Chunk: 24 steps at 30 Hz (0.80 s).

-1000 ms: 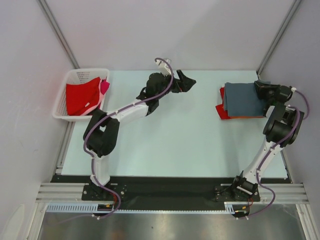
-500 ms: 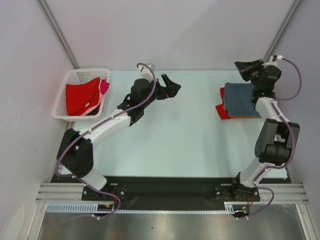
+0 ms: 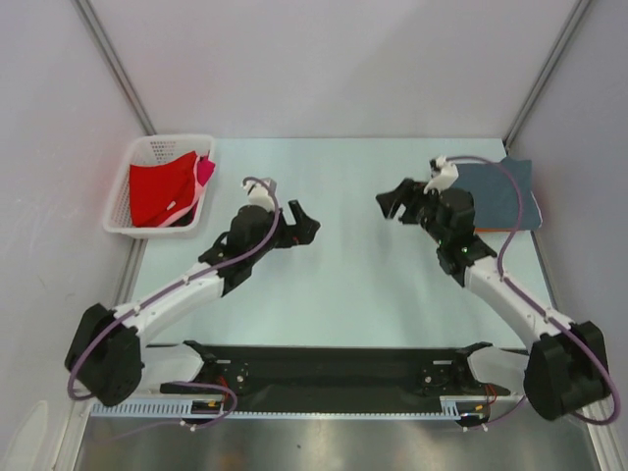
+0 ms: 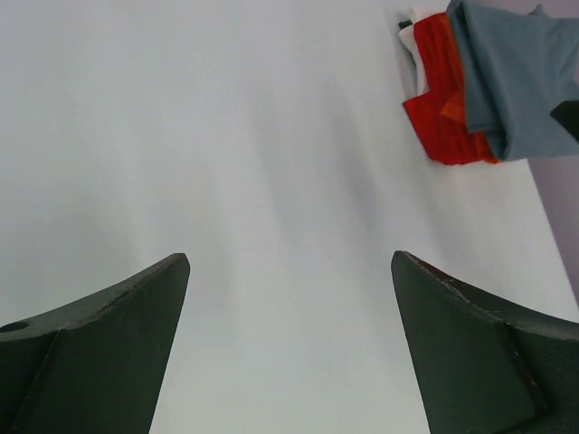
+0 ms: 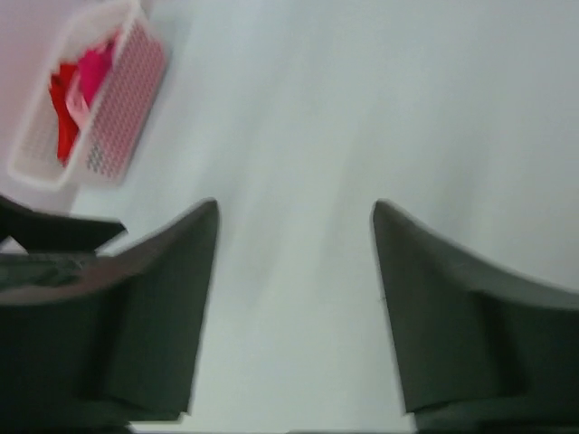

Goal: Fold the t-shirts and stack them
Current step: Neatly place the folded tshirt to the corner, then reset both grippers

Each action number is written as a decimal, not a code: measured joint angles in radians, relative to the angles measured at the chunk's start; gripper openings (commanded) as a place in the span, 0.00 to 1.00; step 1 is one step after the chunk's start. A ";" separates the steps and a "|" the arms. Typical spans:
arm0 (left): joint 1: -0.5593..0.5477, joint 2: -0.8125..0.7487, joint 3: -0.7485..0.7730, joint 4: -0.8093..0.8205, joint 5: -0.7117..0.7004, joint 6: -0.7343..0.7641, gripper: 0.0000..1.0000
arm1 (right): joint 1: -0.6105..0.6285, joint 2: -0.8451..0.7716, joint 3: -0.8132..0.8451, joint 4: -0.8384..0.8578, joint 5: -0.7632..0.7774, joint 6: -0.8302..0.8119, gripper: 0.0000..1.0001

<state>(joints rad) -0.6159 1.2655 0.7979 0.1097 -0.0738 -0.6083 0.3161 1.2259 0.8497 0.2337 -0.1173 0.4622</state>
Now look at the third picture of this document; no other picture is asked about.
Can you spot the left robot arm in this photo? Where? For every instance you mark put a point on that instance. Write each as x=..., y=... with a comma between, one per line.
x=110, y=354

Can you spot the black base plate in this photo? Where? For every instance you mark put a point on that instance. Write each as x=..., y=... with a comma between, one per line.
x=261, y=374

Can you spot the white cable duct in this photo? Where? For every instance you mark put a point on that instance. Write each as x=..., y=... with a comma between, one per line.
x=431, y=408

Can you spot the aluminium corner post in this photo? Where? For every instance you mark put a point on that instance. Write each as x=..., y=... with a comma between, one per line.
x=113, y=62
x=559, y=48

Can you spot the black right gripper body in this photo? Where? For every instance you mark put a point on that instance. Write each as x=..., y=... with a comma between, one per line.
x=409, y=204

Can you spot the orange folded t shirt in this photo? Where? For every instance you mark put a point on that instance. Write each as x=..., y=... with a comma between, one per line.
x=488, y=230

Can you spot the pink shirt in basket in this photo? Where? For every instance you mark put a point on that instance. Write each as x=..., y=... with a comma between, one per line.
x=203, y=172

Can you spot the grey blue t shirt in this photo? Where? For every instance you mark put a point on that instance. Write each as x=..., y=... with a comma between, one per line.
x=496, y=203

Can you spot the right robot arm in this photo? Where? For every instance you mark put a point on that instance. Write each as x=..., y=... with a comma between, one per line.
x=567, y=366

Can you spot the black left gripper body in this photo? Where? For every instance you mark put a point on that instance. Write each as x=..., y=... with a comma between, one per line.
x=281, y=240

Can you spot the white plastic basket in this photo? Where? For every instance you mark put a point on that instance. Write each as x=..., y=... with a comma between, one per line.
x=153, y=150

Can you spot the right aluminium corner post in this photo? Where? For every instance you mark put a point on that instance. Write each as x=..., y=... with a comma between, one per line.
x=559, y=48

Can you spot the red shirt in basket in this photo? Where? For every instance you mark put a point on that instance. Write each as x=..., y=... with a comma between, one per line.
x=158, y=193

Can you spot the left aluminium corner post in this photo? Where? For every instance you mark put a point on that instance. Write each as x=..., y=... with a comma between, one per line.
x=113, y=62

